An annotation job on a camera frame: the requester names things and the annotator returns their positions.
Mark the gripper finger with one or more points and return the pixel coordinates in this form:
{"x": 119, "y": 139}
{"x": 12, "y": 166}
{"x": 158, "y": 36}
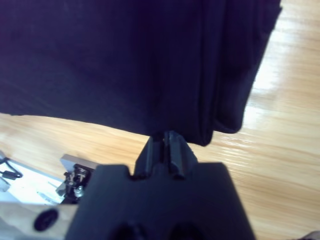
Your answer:
{"x": 150, "y": 155}
{"x": 178, "y": 152}

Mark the black polo shirt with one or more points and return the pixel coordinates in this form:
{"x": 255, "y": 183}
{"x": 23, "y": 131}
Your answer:
{"x": 125, "y": 62}

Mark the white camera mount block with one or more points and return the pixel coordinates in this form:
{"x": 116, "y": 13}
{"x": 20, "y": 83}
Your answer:
{"x": 68, "y": 161}

